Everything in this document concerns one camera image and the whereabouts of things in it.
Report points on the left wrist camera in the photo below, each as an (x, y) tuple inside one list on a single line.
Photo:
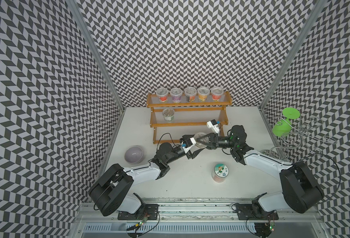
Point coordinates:
[(187, 142)]

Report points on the green plastic goblet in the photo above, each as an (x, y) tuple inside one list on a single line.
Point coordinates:
[(284, 125)]

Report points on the clear seed container front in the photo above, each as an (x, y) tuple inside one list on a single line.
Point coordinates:
[(168, 114)]

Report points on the silver wire cup rack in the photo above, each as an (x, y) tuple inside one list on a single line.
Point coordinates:
[(300, 135)]

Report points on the orange wooden tiered shelf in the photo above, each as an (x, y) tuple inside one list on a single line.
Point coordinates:
[(196, 113)]

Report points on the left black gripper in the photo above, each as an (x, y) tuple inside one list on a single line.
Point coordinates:
[(193, 154)]

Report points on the clear seed container beige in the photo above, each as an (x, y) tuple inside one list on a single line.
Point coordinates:
[(201, 140)]

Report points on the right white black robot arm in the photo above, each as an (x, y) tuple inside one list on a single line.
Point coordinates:
[(300, 189)]

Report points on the pink jar floral lid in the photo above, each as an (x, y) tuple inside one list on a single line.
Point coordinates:
[(220, 172)]

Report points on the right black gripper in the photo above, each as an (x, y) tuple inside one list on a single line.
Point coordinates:
[(210, 138)]

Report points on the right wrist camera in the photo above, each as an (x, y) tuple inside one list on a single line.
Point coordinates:
[(214, 125)]

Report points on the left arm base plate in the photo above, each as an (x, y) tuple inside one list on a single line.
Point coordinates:
[(134, 208)]

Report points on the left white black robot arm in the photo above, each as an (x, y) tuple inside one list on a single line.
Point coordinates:
[(110, 193)]

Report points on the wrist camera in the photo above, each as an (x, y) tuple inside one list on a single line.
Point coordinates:
[(214, 125), (187, 142)]

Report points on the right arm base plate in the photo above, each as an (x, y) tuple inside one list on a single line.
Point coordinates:
[(254, 211)]

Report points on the clear seed container red label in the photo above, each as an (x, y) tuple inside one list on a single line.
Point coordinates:
[(162, 94)]

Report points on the aluminium front rail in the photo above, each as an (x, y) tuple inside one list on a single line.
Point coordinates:
[(196, 209)]

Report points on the lilac stacked bowls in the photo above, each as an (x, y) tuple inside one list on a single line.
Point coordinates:
[(134, 155)]

